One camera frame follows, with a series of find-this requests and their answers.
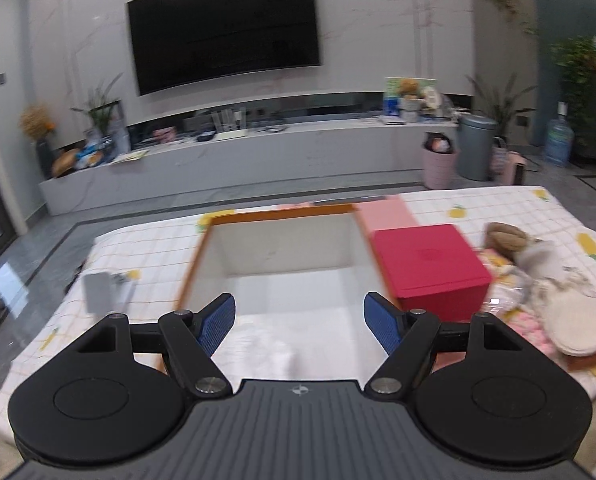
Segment brown plush toy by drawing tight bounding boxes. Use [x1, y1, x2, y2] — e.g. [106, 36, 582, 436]
[483, 221, 529, 263]

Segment teddy bear gift bouquet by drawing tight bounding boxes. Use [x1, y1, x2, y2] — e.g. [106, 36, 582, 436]
[385, 77, 440, 123]

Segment black wall television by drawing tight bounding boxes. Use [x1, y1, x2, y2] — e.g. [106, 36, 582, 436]
[127, 0, 323, 97]

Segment pink small heater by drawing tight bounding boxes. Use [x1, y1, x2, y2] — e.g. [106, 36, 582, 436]
[494, 149, 528, 187]

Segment long-leaf potted plant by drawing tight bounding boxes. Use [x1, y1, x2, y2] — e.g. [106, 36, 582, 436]
[465, 72, 536, 142]

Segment pink trash bin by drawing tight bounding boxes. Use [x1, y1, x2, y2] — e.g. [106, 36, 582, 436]
[423, 132, 460, 190]

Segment red box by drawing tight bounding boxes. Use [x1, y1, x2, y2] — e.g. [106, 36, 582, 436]
[372, 224, 494, 323]

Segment white storage box orange rim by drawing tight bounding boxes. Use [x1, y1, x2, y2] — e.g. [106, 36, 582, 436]
[160, 203, 403, 382]

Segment pink white fluffy cloth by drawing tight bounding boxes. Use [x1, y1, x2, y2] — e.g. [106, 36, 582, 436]
[503, 310, 559, 357]

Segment checked lemon print bed sheet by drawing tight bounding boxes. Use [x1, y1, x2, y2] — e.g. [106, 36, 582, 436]
[0, 185, 596, 416]

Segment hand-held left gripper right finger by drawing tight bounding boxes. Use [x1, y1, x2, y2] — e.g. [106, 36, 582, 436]
[363, 291, 524, 396]

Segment grey trash can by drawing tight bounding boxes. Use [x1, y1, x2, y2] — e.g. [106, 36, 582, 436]
[458, 114, 499, 182]

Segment white router with antennas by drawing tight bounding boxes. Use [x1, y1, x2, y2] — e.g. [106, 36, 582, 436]
[213, 107, 249, 141]

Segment green plant in glass vase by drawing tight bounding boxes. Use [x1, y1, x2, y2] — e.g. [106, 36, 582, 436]
[70, 75, 130, 156]

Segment grey flat device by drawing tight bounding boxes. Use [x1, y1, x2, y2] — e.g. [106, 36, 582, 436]
[83, 270, 140, 318]

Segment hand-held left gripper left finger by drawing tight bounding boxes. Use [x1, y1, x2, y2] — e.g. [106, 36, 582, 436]
[73, 294, 236, 397]

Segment blue snack packets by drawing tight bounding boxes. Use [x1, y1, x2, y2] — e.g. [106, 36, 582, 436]
[75, 142, 111, 168]

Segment dark vase with dried flowers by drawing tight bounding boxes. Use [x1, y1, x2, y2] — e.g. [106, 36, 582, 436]
[19, 104, 58, 178]

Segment white marble television cabinet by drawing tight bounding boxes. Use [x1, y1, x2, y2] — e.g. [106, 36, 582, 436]
[38, 110, 473, 217]

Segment grey plush toy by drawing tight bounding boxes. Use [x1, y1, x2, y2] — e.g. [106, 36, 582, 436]
[513, 240, 574, 281]

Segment beige plush slipper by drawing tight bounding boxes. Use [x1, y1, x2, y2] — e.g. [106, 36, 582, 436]
[528, 267, 596, 372]

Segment blue water jug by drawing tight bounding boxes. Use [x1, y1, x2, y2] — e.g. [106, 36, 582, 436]
[545, 102, 575, 167]

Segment tall bushy green plant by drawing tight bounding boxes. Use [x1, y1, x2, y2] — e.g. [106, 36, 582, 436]
[550, 35, 596, 151]

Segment brown round plush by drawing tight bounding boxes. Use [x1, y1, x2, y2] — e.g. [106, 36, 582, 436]
[52, 150, 81, 177]

